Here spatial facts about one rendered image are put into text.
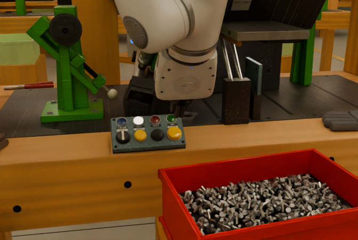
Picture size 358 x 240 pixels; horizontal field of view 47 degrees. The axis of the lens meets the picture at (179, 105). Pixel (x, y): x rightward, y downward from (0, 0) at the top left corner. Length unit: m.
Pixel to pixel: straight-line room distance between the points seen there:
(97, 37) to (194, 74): 0.75
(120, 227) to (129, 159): 1.41
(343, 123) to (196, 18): 0.55
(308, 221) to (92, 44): 0.96
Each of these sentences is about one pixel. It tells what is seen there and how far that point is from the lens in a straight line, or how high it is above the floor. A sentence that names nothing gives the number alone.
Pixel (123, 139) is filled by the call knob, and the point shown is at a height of 0.93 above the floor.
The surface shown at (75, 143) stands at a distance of 0.91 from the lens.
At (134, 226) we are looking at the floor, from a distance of 2.24.
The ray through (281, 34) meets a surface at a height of 1.12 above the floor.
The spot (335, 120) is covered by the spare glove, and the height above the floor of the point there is 0.92.
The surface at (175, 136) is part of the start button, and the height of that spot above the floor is 0.93.
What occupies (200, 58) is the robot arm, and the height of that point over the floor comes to 1.12.
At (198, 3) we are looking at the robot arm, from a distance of 0.55.
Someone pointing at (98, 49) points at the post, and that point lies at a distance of 1.39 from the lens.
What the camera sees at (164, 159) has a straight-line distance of 0.85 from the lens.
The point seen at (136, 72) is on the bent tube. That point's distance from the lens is 1.08.
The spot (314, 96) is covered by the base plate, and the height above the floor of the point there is 0.90.
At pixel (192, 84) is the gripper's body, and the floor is 1.07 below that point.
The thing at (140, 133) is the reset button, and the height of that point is 0.94.
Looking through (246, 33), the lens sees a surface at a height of 1.13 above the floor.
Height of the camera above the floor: 1.24
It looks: 18 degrees down
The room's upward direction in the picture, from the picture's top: straight up
